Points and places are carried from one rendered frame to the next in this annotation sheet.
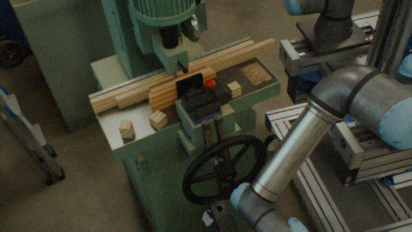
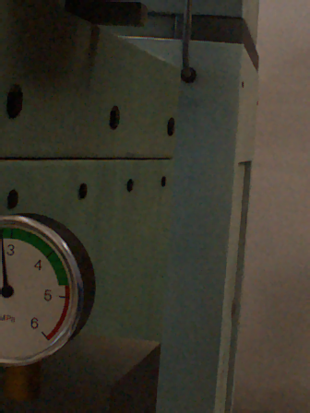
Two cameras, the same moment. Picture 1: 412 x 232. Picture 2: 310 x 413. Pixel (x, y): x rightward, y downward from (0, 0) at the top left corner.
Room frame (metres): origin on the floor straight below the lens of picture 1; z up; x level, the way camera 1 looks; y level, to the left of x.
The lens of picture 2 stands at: (0.61, -0.55, 0.72)
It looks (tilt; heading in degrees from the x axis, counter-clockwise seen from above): 3 degrees down; 32
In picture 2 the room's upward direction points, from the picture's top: 4 degrees clockwise
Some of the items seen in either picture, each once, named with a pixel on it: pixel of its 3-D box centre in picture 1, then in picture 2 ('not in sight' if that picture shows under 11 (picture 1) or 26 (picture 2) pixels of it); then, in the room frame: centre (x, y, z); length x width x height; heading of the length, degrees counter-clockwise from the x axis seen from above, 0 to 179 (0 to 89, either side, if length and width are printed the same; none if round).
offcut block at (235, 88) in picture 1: (233, 89); not in sight; (1.00, -0.12, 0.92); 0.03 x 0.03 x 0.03; 24
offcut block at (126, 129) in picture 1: (126, 129); not in sight; (0.87, 0.23, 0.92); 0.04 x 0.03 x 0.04; 169
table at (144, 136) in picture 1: (194, 109); not in sight; (0.97, 0.01, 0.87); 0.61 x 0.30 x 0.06; 112
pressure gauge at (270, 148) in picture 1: (271, 143); (18, 308); (0.97, -0.25, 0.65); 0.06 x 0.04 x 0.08; 112
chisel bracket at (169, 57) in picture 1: (170, 52); not in sight; (1.09, 0.07, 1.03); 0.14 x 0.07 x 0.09; 22
